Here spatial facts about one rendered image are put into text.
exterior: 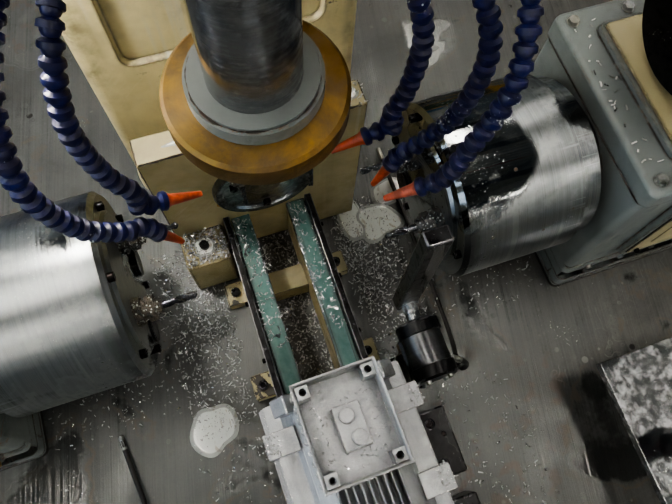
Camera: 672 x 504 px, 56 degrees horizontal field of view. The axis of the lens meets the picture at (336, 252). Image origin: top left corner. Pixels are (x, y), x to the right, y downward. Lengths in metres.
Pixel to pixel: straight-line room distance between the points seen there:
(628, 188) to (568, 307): 0.33
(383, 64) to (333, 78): 0.68
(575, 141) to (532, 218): 0.11
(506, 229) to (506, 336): 0.33
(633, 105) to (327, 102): 0.45
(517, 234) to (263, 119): 0.40
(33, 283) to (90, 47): 0.28
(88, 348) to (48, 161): 0.56
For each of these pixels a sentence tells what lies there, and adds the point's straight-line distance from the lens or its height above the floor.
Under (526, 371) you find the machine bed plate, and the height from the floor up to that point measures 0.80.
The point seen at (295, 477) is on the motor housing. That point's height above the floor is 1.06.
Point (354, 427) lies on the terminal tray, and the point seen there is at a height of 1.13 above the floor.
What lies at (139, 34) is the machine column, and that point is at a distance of 0.82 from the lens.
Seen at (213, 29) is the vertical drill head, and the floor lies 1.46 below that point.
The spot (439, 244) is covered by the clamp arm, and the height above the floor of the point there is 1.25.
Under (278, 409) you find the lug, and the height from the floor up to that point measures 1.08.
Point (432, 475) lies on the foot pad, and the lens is 0.78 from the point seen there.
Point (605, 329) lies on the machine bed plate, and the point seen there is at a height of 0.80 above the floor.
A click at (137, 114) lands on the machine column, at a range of 0.94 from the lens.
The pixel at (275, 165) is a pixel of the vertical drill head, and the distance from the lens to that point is 0.57.
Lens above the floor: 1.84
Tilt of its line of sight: 70 degrees down
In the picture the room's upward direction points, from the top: 6 degrees clockwise
